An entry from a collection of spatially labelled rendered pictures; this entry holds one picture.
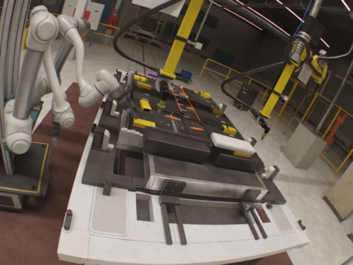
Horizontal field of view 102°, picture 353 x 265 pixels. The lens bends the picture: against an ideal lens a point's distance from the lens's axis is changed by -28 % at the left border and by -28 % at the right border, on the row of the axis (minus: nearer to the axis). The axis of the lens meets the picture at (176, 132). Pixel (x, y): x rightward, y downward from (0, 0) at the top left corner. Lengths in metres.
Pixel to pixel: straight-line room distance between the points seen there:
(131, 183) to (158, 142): 0.28
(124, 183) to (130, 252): 0.40
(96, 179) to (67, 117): 0.39
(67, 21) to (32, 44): 0.55
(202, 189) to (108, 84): 0.86
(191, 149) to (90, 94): 0.72
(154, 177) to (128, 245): 0.39
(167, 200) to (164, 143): 0.33
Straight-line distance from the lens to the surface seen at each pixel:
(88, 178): 1.11
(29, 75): 1.05
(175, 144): 1.18
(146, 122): 1.42
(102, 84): 1.27
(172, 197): 1.16
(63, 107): 1.21
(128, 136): 1.36
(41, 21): 0.95
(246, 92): 7.51
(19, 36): 1.60
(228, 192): 1.33
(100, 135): 1.24
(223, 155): 1.34
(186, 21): 1.01
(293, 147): 5.80
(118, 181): 1.13
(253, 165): 1.53
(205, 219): 1.31
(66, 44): 1.68
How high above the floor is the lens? 1.69
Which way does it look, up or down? 27 degrees down
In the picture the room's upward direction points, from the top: 24 degrees clockwise
